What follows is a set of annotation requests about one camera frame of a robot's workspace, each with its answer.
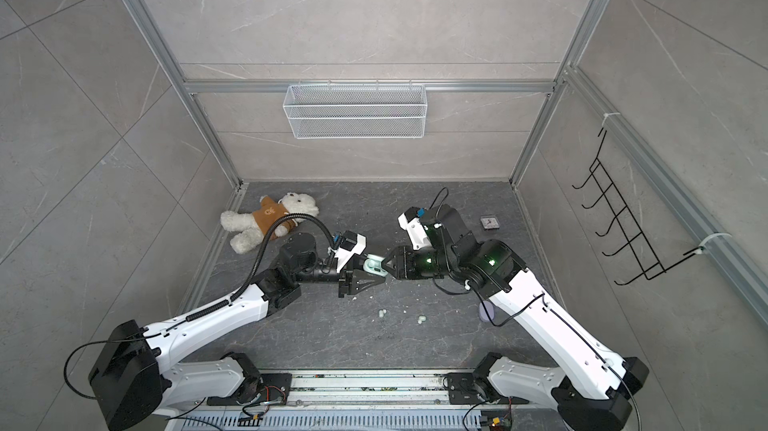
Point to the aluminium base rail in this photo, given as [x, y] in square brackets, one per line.
[388, 400]

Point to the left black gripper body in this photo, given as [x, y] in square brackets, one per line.
[344, 279]

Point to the purple earbud charging case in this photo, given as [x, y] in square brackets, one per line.
[486, 311]

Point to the white teddy bear brown shirt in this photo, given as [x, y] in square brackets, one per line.
[250, 229]

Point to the small black square box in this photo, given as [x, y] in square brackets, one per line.
[489, 223]

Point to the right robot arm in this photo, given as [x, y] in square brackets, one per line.
[590, 386]

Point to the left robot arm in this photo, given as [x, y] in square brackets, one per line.
[131, 377]

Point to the white wire mesh basket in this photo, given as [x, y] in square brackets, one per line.
[375, 111]

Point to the black wall hook rack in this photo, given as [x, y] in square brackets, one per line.
[623, 218]

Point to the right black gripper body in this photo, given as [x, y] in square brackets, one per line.
[424, 263]

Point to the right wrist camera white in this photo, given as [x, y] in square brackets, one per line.
[409, 221]

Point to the green earbud charging case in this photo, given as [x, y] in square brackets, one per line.
[373, 265]

